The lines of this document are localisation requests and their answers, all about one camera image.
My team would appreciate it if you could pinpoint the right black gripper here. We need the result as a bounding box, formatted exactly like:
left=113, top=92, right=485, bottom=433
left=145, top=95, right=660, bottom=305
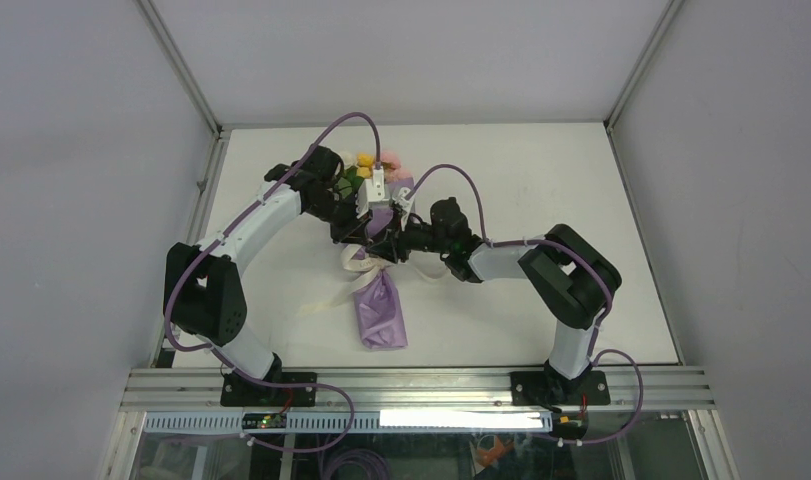
left=364, top=210, right=451, bottom=265

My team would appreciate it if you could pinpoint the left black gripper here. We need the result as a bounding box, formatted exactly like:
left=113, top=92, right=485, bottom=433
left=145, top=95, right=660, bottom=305
left=306, top=189, right=373, bottom=247

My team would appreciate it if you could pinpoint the cream ribbon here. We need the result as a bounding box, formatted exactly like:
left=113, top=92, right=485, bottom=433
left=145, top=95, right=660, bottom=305
left=300, top=243, right=453, bottom=314

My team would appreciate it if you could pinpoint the white fake flower stem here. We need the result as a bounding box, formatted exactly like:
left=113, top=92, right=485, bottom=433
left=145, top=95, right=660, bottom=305
left=338, top=151, right=357, bottom=170

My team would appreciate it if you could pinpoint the pink purple wrapping paper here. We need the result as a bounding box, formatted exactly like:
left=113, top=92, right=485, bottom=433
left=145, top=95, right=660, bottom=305
left=351, top=173, right=416, bottom=351

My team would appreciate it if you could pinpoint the pink fake flower stem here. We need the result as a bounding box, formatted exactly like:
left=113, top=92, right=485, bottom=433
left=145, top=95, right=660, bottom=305
left=380, top=150, right=413, bottom=183

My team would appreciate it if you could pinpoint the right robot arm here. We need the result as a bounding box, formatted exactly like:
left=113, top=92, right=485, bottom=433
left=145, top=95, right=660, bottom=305
left=363, top=197, right=622, bottom=405

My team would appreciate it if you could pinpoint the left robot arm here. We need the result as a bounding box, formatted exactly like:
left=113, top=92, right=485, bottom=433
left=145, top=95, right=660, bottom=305
left=163, top=146, right=371, bottom=406

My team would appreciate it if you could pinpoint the white led light bar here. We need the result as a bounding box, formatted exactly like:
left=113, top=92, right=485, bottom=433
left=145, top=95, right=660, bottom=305
left=379, top=410, right=511, bottom=429

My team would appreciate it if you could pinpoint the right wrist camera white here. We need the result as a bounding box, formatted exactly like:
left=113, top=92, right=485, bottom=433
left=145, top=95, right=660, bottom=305
left=391, top=187, right=414, bottom=230

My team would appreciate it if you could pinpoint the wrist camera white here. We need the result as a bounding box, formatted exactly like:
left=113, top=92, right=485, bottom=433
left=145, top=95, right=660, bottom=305
left=356, top=168, right=390, bottom=217
left=391, top=187, right=414, bottom=230

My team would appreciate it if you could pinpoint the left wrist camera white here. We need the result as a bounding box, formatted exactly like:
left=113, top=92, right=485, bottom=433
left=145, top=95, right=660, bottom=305
left=356, top=168, right=390, bottom=217

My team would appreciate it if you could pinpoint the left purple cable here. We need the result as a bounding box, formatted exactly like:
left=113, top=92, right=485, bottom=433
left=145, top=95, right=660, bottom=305
left=163, top=111, right=383, bottom=454

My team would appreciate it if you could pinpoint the purple cable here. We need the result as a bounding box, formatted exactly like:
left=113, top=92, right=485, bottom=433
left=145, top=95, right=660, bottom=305
left=404, top=163, right=645, bottom=446
left=163, top=111, right=383, bottom=454

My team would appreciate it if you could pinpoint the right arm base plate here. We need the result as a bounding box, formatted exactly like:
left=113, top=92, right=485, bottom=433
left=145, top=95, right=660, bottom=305
left=509, top=367, right=611, bottom=407

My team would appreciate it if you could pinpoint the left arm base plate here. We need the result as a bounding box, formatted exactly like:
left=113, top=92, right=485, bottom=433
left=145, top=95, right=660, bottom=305
left=220, top=371, right=318, bottom=408

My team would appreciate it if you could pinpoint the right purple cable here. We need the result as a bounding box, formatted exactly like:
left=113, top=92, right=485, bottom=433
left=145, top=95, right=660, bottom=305
left=404, top=163, right=645, bottom=446

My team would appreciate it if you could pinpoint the aluminium front rail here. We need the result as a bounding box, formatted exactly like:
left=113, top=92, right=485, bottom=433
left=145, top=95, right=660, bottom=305
left=120, top=365, right=717, bottom=412

